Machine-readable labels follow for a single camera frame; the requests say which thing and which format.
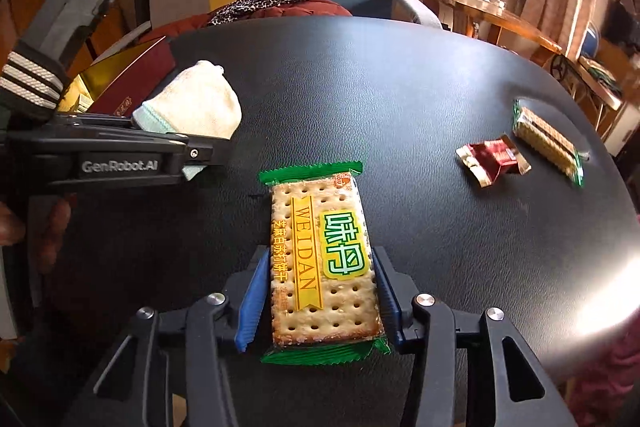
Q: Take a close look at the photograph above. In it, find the green sandwich cracker packet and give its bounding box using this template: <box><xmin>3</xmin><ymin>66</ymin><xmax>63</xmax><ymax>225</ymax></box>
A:
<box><xmin>512</xmin><ymin>99</ymin><xmax>587</xmax><ymax>188</ymax></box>

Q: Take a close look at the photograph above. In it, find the white sock with striped toe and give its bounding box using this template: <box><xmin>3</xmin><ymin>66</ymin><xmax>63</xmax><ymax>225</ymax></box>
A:
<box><xmin>257</xmin><ymin>159</ymin><xmax>391</xmax><ymax>367</ymax></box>

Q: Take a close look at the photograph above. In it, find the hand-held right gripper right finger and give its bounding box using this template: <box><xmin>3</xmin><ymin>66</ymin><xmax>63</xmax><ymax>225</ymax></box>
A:
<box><xmin>372</xmin><ymin>247</ymin><xmax>581</xmax><ymax>427</ymax></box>

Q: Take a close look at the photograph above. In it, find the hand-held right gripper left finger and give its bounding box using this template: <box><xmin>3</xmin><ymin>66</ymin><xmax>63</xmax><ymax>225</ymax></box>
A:
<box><xmin>75</xmin><ymin>247</ymin><xmax>273</xmax><ymax>427</ymax></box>

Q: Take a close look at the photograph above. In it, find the wooden side table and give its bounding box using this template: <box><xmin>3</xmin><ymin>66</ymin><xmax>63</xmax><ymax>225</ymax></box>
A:
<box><xmin>420</xmin><ymin>0</ymin><xmax>563</xmax><ymax>58</ymax></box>

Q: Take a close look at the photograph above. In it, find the leopard print cloth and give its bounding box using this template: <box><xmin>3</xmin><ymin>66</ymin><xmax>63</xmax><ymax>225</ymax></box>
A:
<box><xmin>207</xmin><ymin>0</ymin><xmax>321</xmax><ymax>26</ymax></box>

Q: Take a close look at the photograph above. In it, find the dark red gift box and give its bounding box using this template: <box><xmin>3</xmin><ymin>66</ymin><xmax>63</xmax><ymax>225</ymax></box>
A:
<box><xmin>55</xmin><ymin>37</ymin><xmax>176</xmax><ymax>118</ymax></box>

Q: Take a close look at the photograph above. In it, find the person's left hand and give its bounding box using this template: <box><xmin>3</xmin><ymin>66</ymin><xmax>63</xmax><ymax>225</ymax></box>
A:
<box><xmin>0</xmin><ymin>196</ymin><xmax>76</xmax><ymax>274</ymax></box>

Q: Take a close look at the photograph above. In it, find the red and gold snack packet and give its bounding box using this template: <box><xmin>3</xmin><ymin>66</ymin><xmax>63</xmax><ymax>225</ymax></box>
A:
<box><xmin>455</xmin><ymin>134</ymin><xmax>533</xmax><ymax>190</ymax></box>

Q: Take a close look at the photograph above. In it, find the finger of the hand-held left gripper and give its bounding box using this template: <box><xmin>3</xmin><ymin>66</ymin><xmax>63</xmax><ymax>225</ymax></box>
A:
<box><xmin>170</xmin><ymin>134</ymin><xmax>234</xmax><ymax>181</ymax></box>
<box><xmin>47</xmin><ymin>113</ymin><xmax>191</xmax><ymax>142</ymax></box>

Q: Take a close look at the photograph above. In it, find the person's pink clothing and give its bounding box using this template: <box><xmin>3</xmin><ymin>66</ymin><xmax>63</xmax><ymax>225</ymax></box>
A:
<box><xmin>567</xmin><ymin>317</ymin><xmax>640</xmax><ymax>427</ymax></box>

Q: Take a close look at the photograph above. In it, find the cream sock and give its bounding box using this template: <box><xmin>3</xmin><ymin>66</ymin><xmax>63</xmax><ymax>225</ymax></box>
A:
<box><xmin>132</xmin><ymin>59</ymin><xmax>243</xmax><ymax>180</ymax></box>

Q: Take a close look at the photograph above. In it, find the blue round object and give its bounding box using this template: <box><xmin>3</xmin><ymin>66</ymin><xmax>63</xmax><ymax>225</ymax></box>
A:
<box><xmin>580</xmin><ymin>21</ymin><xmax>601</xmax><ymax>58</ymax></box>

